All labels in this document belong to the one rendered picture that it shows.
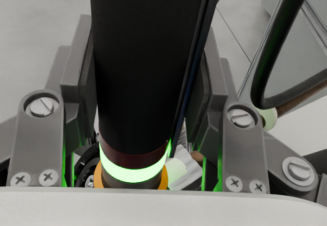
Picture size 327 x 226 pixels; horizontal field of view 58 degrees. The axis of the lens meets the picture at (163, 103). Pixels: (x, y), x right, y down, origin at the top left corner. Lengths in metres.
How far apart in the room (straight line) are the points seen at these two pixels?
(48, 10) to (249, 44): 1.90
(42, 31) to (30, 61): 0.40
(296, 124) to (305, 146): 0.05
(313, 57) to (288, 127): 0.78
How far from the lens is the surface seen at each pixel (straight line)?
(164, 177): 0.18
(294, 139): 0.57
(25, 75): 2.39
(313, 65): 1.33
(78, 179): 0.43
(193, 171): 0.22
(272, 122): 0.26
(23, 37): 2.76
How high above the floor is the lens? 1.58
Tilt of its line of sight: 48 degrees down
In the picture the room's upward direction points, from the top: 10 degrees clockwise
